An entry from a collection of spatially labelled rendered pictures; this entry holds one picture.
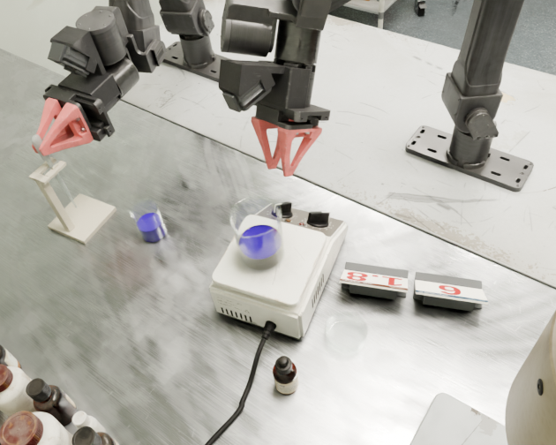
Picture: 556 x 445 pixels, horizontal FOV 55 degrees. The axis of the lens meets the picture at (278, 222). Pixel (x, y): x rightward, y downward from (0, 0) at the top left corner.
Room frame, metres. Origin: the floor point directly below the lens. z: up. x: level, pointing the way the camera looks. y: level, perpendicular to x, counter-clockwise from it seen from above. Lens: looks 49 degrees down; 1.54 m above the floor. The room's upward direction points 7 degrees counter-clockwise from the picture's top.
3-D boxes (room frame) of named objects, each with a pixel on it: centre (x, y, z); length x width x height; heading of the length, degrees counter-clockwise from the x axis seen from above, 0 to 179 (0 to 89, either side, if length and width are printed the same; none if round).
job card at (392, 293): (0.41, -0.12, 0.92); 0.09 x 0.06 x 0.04; 71
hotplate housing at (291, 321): (0.44, 0.00, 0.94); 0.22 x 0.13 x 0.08; 152
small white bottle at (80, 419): (0.25, 0.25, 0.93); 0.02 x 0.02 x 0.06
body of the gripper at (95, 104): (0.70, 0.26, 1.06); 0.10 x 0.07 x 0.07; 57
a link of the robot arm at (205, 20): (1.02, 0.12, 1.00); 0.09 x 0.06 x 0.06; 69
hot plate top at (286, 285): (0.42, 0.02, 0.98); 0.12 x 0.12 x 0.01; 62
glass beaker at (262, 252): (0.42, 0.03, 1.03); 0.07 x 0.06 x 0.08; 151
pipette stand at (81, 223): (0.61, 0.32, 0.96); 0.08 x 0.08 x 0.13; 57
